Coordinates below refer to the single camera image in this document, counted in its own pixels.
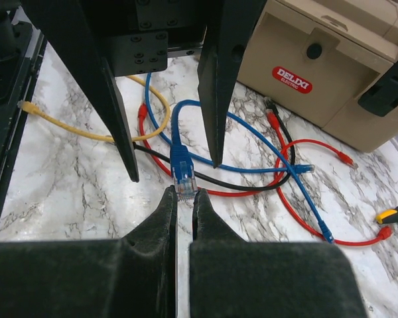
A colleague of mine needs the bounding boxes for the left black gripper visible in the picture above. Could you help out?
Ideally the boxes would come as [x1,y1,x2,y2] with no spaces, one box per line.
[21,0,266,182]

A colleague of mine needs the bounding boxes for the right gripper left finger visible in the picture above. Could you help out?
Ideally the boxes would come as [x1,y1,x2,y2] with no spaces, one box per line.
[0,186,177,317]

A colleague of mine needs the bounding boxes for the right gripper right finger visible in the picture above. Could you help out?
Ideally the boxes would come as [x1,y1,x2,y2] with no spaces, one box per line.
[189,190,367,317]

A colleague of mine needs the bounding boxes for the yellow ethernet cable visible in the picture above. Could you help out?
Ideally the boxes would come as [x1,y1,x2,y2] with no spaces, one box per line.
[19,74,172,143]

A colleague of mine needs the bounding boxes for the tan plastic toolbox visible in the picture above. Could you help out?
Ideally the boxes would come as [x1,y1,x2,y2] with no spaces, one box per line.
[237,1,398,152]

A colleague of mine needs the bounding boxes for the black ethernet cable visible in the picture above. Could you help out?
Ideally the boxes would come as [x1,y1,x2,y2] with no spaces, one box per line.
[132,97,297,192]

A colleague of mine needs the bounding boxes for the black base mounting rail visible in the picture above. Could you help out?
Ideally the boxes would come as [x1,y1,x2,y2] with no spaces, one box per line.
[0,15,46,217]

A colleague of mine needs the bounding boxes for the long red ethernet cable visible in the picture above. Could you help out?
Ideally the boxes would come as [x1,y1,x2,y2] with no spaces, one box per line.
[265,111,393,248]

